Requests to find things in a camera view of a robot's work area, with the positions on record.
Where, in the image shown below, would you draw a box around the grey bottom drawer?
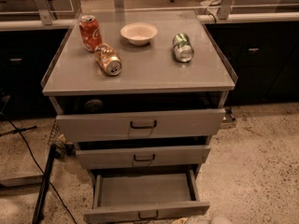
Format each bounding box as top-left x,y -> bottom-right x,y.
84,166 -> 209,224

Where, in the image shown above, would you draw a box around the dark round object in drawer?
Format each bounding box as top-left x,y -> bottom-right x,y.
83,99 -> 104,113

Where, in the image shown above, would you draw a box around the black stand leg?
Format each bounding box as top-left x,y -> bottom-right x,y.
32,144 -> 56,224

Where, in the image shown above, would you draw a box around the red soda can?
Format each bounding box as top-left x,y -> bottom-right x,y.
79,15 -> 102,52

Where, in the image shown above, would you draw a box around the orange soda can lying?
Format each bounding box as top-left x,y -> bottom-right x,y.
94,43 -> 122,76

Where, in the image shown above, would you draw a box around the green soda can lying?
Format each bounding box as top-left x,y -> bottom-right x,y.
173,33 -> 194,63

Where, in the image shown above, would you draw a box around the grey drawer cabinet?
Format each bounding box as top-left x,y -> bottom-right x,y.
40,9 -> 239,185

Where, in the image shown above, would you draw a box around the grey top drawer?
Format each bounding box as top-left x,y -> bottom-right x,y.
56,93 -> 225,142

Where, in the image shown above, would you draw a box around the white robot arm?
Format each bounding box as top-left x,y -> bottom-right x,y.
171,216 -> 233,224

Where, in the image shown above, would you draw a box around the black floor cable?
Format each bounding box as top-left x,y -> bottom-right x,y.
0,110 -> 78,224

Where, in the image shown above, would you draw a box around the white bowl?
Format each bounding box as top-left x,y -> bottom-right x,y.
121,22 -> 158,46

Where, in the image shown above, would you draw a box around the grey middle drawer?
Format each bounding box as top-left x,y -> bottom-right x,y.
76,137 -> 210,170

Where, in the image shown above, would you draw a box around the black counter cabinets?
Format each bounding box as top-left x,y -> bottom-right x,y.
0,21 -> 299,119

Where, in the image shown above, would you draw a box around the grey drawer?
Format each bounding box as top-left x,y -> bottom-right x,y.
84,166 -> 209,224
76,137 -> 210,170
56,93 -> 225,142

